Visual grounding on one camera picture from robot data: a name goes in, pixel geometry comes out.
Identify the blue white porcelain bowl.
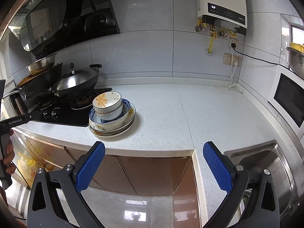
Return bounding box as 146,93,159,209
89,98,131,126

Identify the white orange flower bowl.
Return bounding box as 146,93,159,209
92,91,122,115

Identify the mandala pattern deep plate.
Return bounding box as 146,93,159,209
89,103,135,132

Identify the yellow bear plate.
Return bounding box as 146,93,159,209
96,117,135,133
89,120,134,137

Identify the pale green ribbed bowl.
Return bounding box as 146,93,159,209
93,103,130,124

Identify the person's left hand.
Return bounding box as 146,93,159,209
3,139,16,175

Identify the stainless steel sink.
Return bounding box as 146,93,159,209
223,139,304,228

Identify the black gas stove top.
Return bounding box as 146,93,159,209
34,88,112,127

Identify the black wok with lid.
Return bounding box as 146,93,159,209
23,62,103,101

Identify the white microwave oven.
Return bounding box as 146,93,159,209
268,65,304,139

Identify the black frying pan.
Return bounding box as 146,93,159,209
3,63,63,99

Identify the stainless steel basin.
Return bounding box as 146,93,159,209
26,54,56,76

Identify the steel pot yellow rim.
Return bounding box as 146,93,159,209
286,42,304,80

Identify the black range hood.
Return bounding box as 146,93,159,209
8,0,120,58

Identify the white gas water heater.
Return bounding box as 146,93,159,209
197,0,247,36

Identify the beige wall socket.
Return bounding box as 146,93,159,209
223,53,241,67

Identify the black power cable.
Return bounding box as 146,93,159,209
230,41,293,71

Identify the yellow gas hose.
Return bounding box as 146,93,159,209
207,29,215,54

